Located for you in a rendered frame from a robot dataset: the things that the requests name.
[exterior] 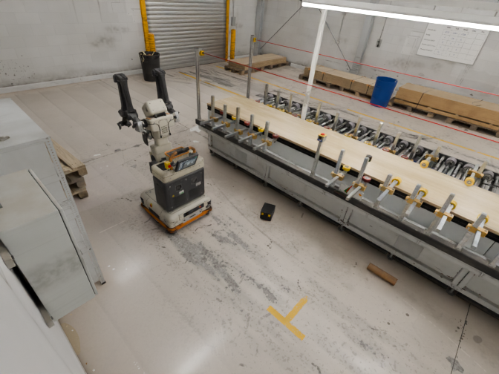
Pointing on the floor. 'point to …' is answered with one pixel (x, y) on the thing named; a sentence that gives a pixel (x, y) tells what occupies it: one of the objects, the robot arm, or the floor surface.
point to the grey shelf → (41, 170)
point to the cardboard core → (382, 274)
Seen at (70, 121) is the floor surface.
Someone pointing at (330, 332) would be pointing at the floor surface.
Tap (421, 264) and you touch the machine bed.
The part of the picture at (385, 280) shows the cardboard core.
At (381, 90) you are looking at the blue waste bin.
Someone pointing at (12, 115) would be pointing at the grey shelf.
